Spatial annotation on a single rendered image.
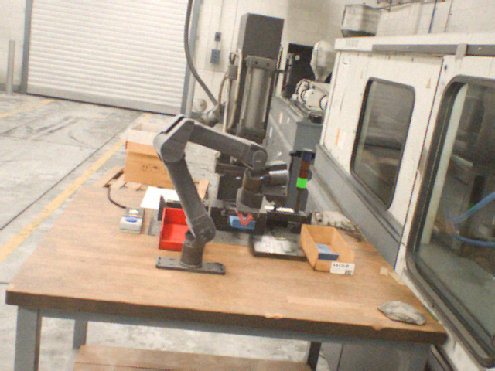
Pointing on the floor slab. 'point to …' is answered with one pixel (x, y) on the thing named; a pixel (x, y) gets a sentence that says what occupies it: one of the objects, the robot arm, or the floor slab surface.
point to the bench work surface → (199, 296)
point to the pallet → (141, 183)
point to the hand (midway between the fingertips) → (244, 222)
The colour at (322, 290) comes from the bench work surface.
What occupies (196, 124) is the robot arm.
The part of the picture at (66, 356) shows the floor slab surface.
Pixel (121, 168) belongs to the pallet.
